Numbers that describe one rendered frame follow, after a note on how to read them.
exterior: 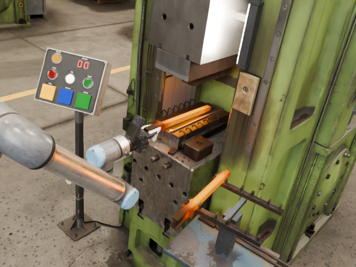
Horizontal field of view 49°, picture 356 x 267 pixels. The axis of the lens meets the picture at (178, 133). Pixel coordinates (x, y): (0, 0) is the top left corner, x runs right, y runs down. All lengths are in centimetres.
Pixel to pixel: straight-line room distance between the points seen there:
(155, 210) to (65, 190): 113
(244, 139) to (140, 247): 100
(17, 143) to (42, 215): 174
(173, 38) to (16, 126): 82
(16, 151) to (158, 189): 97
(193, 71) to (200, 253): 76
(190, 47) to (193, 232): 79
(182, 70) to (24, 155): 82
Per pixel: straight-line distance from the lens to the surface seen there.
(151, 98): 209
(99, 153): 155
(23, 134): 115
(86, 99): 203
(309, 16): 153
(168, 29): 172
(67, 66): 211
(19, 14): 662
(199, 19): 160
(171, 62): 174
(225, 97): 220
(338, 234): 318
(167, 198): 195
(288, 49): 158
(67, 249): 262
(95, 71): 204
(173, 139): 185
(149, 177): 198
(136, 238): 234
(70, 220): 279
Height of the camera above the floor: 192
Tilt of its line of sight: 30 degrees down
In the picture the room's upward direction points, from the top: 8 degrees clockwise
